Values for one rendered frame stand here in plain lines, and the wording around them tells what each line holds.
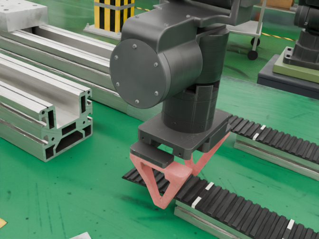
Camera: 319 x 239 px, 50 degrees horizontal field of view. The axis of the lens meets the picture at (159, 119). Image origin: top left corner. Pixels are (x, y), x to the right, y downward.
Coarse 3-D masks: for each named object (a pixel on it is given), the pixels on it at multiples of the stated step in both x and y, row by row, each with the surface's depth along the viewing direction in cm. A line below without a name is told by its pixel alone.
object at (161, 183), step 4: (160, 176) 44; (164, 176) 44; (156, 180) 43; (160, 180) 43; (164, 180) 43; (168, 180) 43; (160, 184) 42; (164, 184) 42; (160, 188) 42; (160, 192) 41
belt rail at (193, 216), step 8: (176, 200) 41; (176, 208) 42; (184, 208) 41; (192, 208) 40; (184, 216) 41; (192, 216) 41; (200, 216) 40; (208, 216) 39; (200, 224) 40; (208, 224) 40; (216, 224) 39; (224, 224) 38; (208, 232) 40; (216, 232) 39; (224, 232) 39; (232, 232) 38; (240, 232) 37
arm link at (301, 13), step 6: (300, 0) 80; (306, 0) 78; (312, 0) 77; (318, 0) 76; (300, 6) 81; (306, 6) 80; (318, 6) 77; (300, 12) 81; (306, 12) 80; (294, 18) 83; (300, 18) 82; (294, 24) 84; (300, 24) 83
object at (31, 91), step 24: (0, 72) 60; (24, 72) 56; (48, 72) 56; (0, 96) 49; (24, 96) 48; (48, 96) 55; (72, 96) 51; (0, 120) 52; (24, 120) 48; (48, 120) 48; (72, 120) 51; (24, 144) 50; (48, 144) 48; (72, 144) 53
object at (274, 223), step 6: (270, 216) 39; (276, 216) 39; (282, 216) 39; (264, 222) 38; (270, 222) 38; (276, 222) 38; (282, 222) 38; (264, 228) 37; (270, 228) 37; (276, 228) 37; (282, 228) 37; (258, 234) 36; (264, 234) 36; (270, 234) 37; (276, 234) 36
